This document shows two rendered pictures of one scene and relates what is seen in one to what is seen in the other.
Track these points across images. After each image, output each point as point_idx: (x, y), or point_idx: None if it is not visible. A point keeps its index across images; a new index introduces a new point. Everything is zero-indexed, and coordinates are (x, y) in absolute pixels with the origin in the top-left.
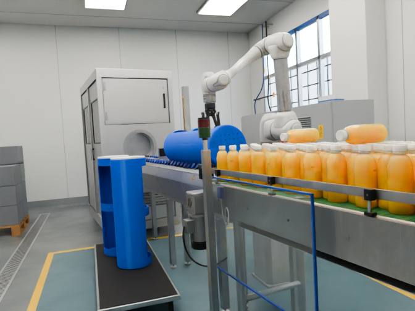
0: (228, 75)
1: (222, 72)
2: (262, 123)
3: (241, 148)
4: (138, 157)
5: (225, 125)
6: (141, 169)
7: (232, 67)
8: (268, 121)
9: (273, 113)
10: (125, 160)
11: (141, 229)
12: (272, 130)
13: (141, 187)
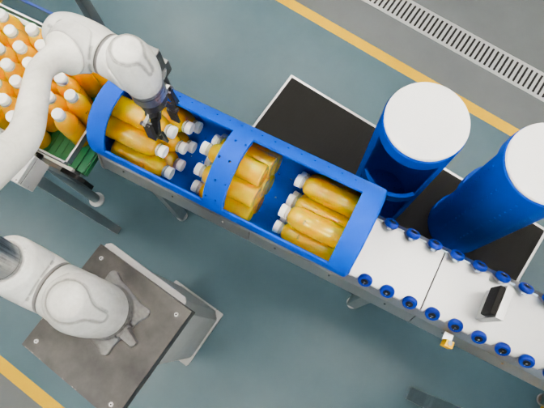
0: (43, 35)
1: (53, 19)
2: (90, 274)
3: (36, 26)
4: (384, 119)
5: (101, 88)
6: (377, 136)
7: (35, 57)
8: (69, 271)
9: (51, 295)
10: (393, 94)
11: (358, 170)
12: (61, 257)
13: (370, 146)
